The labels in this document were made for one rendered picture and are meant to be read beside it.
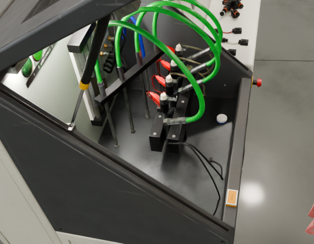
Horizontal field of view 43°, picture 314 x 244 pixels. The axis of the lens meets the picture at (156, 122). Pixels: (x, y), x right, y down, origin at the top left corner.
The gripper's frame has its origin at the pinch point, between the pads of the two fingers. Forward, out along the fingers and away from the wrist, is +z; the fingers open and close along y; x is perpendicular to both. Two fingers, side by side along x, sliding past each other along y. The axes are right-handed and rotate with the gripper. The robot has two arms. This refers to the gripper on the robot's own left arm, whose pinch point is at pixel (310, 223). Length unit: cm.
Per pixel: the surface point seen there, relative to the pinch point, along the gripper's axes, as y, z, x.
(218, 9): -91, 25, -46
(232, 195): -3.4, 12.9, -17.8
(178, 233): 12.1, 19.6, -26.6
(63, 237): 19, 55, -54
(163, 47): -10, -17, -56
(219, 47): -38, -2, -42
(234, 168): -13.7, 15.0, -19.2
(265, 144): -103, 99, 24
